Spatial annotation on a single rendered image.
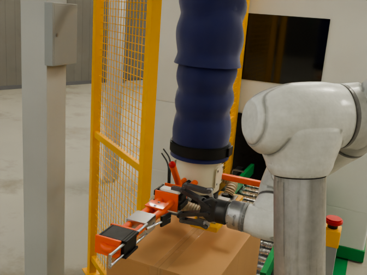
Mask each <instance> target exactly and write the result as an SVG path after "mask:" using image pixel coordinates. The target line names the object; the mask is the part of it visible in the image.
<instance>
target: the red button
mask: <svg viewBox="0 0 367 275"><path fill-rule="evenodd" d="M326 223H327V224H328V226H327V227H328V228H330V229H333V230H336V229H338V226H340V225H342V224H343V220H342V219H341V218H340V217H338V216H335V215H327V216H326Z"/></svg>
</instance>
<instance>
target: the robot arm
mask: <svg viewBox="0 0 367 275"><path fill-rule="evenodd" d="M241 127H242V133H243V135H244V137H245V140H246V142H247V143H248V145H249V146H250V147H251V148H252V149H253V150H255V151H256V152H257V153H260V154H262V155H263V158H264V160H265V164H266V169H265V172H264V174H263V177H262V179H261V183H260V185H259V190H258V195H257V198H256V200H255V201H254V203H253V204H249V203H248V202H242V201H237V200H233V201H232V202H230V201H227V200H222V199H217V198H216V197H214V195H213V190H214V189H213V188H205V187H201V186H198V185H195V184H191V183H188V182H185V183H184V184H183V185H182V187H179V186H171V187H169V186H162V187H160V190H162V191H165V192H170V193H174V194H181V193H182V194H184V195H186V196H187V197H189V198H191V199H193V200H195V201H196V202H197V203H199V204H200V210H194V211H179V210H178V211H177V212H174V211H169V210H167V211H169V212H171V214H172V215H175V216H177V218H179V222H180V223H184V224H189V225H195V226H200V227H202V228H204V229H207V228H208V227H209V226H210V223H211V222H215V223H219V224H223V225H226V226H227V228H229V229H233V230H238V231H240V232H245V233H247V234H250V235H251V236H253V237H256V238H259V239H262V240H266V241H272V242H274V275H325V244H326V191H327V176H329V175H331V174H332V173H334V172H336V171H337V170H339V169H340V168H342V167H344V166H345V165H347V164H349V163H351V162H353V161H354V160H356V159H358V158H360V157H362V156H363V155H364V154H366V153H367V79H365V80H364V81H363V82H362V83H359V82H350V83H329V82H292V83H286V84H282V85H278V86H274V87H270V88H268V89H265V90H263V91H261V92H259V93H257V94H256V95H254V96H253V97H252V98H251V99H249V100H248V101H247V103H246V105H245V107H244V109H243V112H242V118H241ZM193 191H195V192H199V193H202V194H206V195H208V196H209V198H205V197H203V196H200V195H198V194H196V193H194V192H193ZM196 216H197V217H204V218H205V219H206V220H199V219H194V218H188V217H196Z"/></svg>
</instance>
